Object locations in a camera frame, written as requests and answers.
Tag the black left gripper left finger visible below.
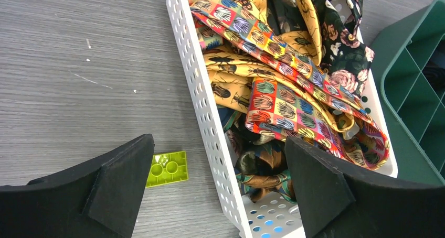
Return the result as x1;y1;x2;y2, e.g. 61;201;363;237
1;134;154;237

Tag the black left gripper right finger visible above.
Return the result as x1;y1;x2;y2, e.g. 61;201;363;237
285;137;444;237

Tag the colourful shell pattern tie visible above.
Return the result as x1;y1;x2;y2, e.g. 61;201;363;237
190;0;390;170

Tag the lime green lego plate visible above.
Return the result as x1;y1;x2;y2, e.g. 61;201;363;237
145;151;188;188

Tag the brown green leaf tie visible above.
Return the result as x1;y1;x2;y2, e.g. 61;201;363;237
217;105;296;204

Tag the dark floral rose tie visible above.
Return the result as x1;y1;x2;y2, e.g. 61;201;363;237
268;0;375;99

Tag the green compartment tray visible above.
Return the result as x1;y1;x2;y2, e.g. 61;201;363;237
372;0;444;186

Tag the yellow beetle pattern tie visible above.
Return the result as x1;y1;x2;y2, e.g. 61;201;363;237
190;0;358;132

